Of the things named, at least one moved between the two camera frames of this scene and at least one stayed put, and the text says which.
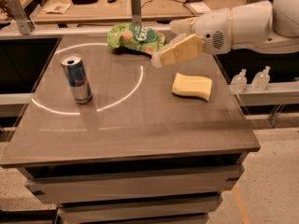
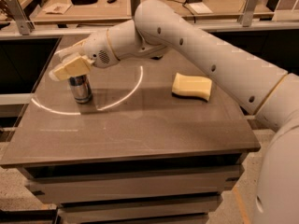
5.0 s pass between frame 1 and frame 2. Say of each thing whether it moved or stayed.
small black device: stayed
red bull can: stayed
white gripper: moved
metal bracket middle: stayed
